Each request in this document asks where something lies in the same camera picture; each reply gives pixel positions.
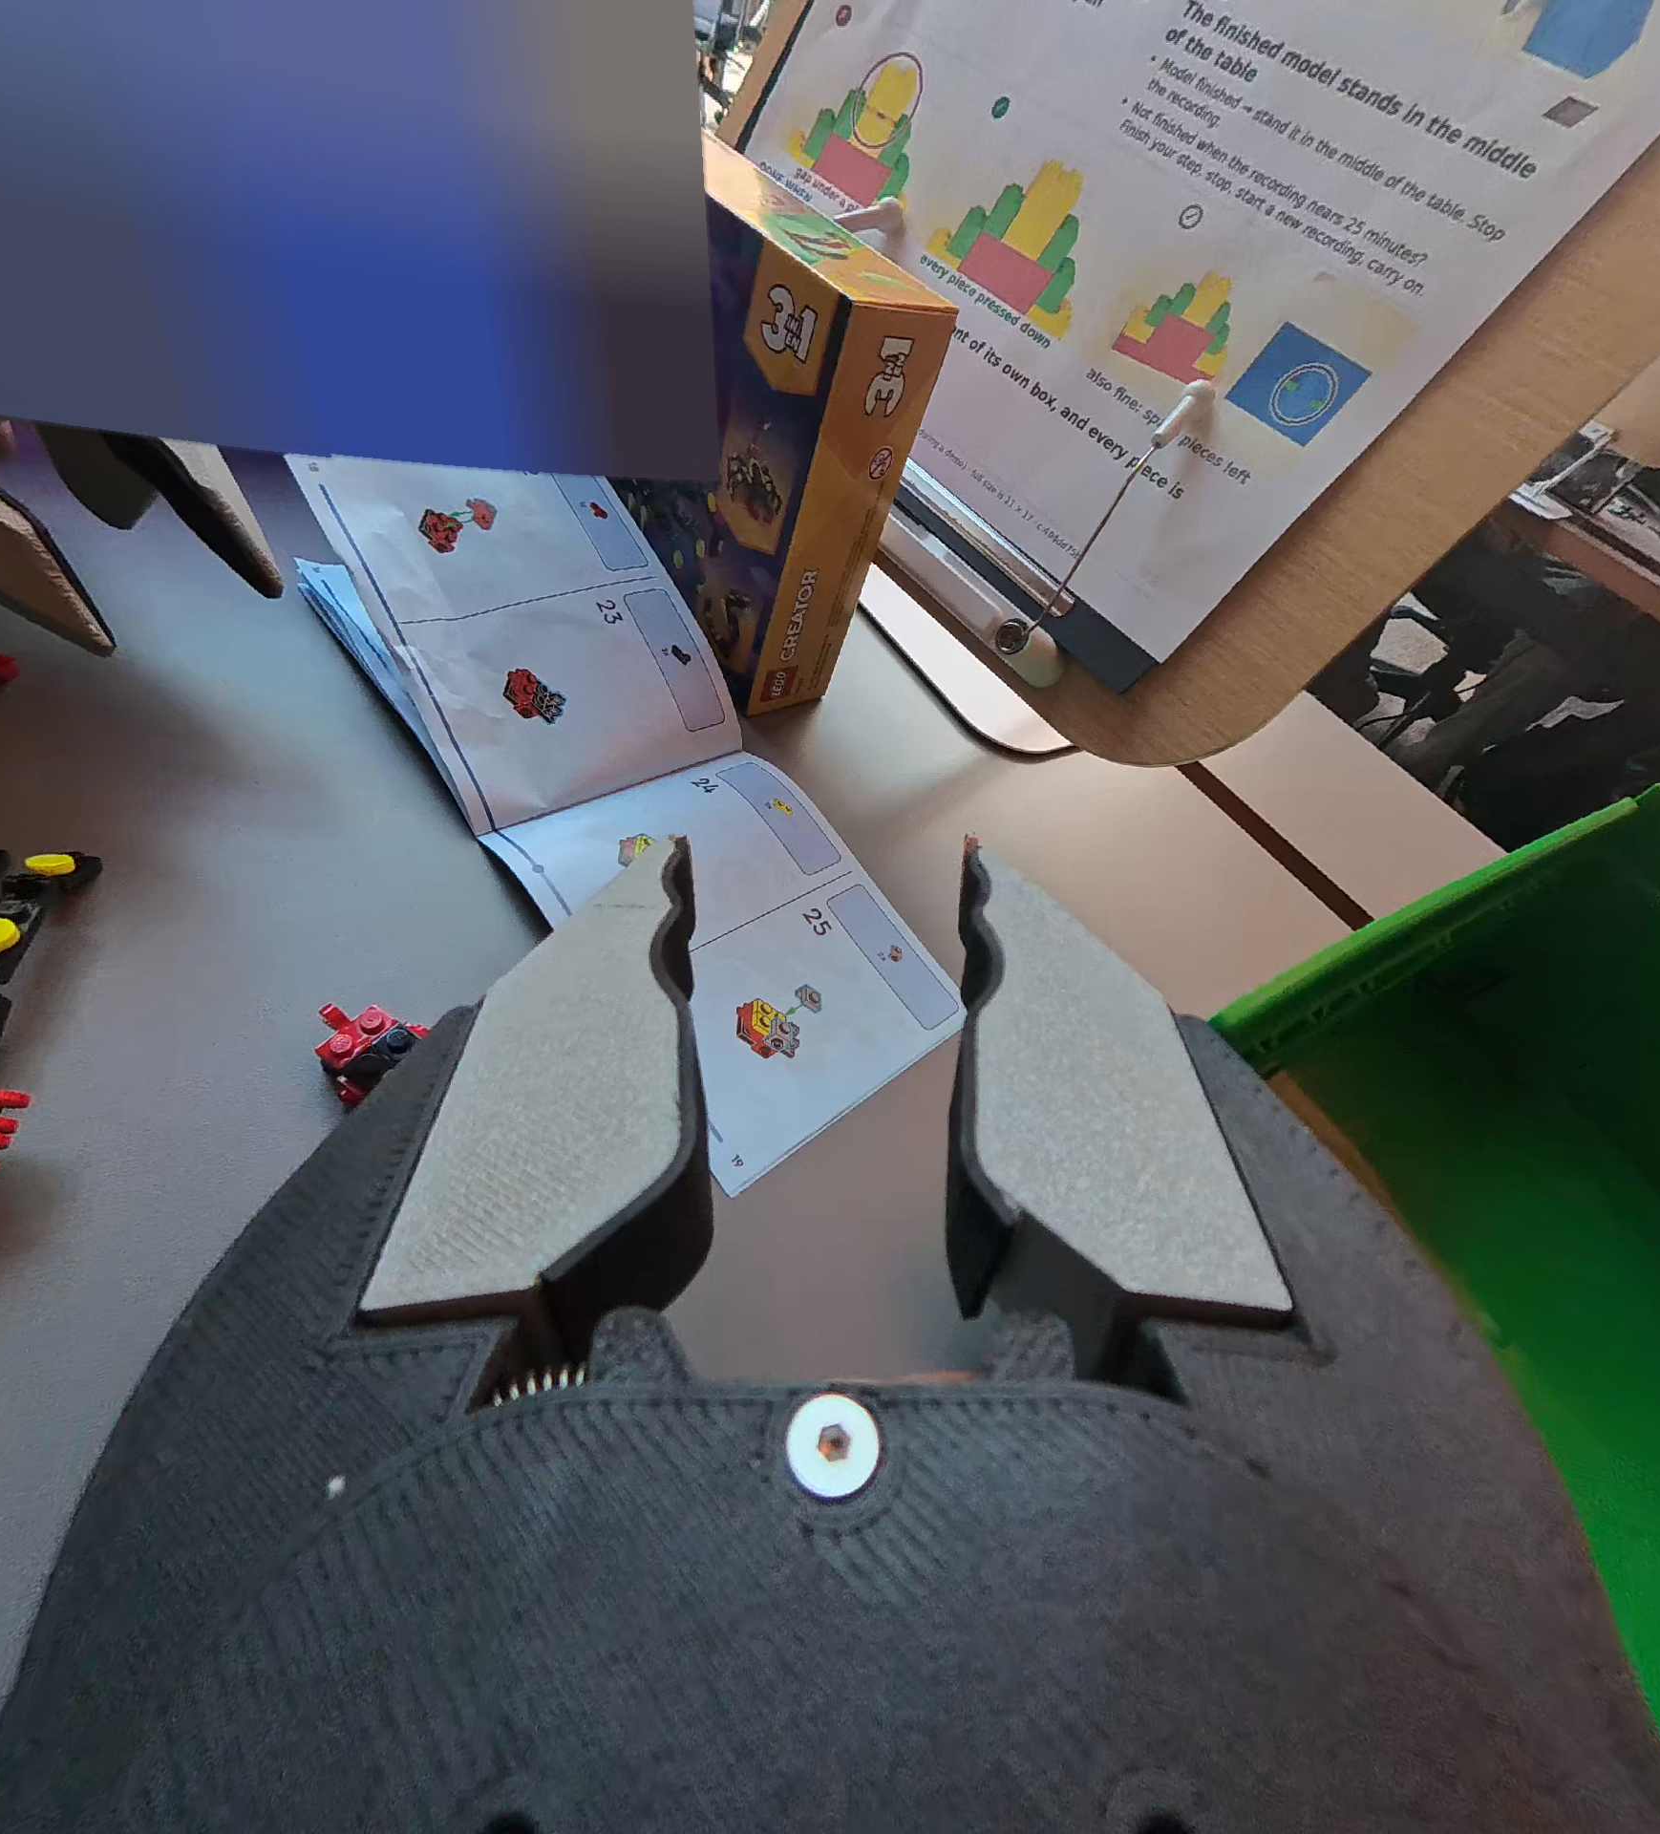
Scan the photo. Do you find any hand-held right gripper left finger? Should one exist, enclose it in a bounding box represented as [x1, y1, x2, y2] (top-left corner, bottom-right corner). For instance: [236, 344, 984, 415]
[358, 836, 716, 1381]

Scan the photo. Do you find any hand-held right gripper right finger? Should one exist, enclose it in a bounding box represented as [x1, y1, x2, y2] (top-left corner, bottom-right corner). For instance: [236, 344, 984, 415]
[945, 838, 1297, 1384]

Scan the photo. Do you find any small red lego assembly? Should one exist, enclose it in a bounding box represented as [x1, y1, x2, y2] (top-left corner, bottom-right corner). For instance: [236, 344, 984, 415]
[314, 1000, 433, 1113]

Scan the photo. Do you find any lego instruction booklet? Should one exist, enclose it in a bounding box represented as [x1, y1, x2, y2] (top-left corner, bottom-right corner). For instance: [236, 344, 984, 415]
[289, 455, 968, 1197]

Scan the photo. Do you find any yellow purple lego box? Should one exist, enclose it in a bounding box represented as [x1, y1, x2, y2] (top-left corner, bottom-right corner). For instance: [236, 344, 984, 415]
[630, 136, 961, 719]

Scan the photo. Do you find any green plastic bin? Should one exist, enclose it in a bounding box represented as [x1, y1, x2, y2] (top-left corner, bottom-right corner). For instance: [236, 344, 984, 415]
[1209, 786, 1660, 1834]

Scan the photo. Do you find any wooden poster board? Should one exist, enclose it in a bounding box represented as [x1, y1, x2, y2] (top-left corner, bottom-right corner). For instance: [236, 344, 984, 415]
[704, 0, 1660, 771]

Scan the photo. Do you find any printed instruction poster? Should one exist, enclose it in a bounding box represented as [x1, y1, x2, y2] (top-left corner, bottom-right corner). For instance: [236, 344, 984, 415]
[737, 0, 1660, 679]

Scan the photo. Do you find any metal wire clip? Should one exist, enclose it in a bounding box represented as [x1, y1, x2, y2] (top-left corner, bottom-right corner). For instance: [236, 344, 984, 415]
[997, 415, 1198, 656]

